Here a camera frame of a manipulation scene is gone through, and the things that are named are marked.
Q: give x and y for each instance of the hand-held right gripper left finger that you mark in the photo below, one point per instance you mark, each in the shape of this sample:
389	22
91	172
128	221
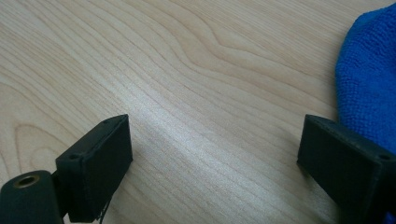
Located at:
93	168

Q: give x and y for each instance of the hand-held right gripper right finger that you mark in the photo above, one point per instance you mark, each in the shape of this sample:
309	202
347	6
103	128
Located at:
345	168

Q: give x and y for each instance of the blue microfibre towel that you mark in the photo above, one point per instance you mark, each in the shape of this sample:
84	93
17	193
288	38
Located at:
370	77

